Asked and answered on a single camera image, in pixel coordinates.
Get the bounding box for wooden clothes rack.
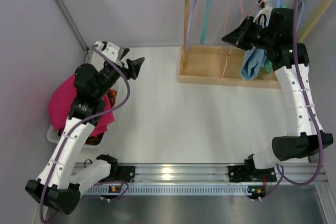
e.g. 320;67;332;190
178;0;336;89

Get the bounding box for teal plastic hanger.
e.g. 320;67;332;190
199;0;211;45

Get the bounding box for perforated grey cable duct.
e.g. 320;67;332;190
85;184;253;196

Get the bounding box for aluminium mounting rail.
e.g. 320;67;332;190
72;163;329;183

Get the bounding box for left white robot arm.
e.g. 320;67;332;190
25;45;145;215

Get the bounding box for magenta trousers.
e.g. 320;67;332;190
48;74;115;137

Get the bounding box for green white garment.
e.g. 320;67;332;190
261;3;288;76

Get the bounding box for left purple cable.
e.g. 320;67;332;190
39;44;131;222

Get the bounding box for white plastic laundry basket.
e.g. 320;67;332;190
46;83;121;151

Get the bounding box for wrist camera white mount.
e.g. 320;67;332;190
95;41;124;66
254;0;272;28

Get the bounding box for purple cable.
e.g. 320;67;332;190
39;44;131;222
262;0;326;201

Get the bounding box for light blue trousers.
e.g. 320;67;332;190
240;47;266;81

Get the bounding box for lilac plastic hanger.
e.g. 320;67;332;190
185;0;196;51

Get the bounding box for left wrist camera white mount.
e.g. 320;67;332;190
95;41;124;66

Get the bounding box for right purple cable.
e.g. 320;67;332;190
262;0;326;201

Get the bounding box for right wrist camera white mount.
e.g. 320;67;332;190
254;0;272;28

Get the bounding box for orange patterned garment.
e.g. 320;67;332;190
85;89;117;146

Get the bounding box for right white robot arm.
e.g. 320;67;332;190
222;8;333;178

